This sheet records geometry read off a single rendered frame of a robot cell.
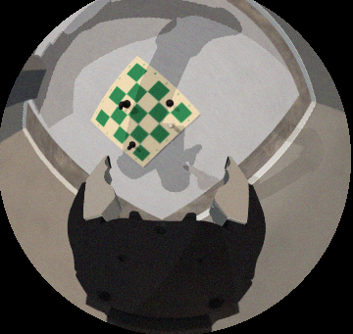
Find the black knight chess piece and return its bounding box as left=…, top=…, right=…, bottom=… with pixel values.
left=119, top=100, right=130, bottom=110

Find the green and cream chessboard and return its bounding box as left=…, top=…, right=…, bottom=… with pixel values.
left=91, top=57, right=200, bottom=167

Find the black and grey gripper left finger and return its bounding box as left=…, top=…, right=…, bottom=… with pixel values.
left=68, top=156, right=122, bottom=272

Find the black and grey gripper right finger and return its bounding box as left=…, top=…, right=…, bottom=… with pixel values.
left=209, top=157, right=266, bottom=280

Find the black pawn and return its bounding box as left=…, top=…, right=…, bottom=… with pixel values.
left=166, top=99, right=174, bottom=107
left=127, top=141, right=135, bottom=150

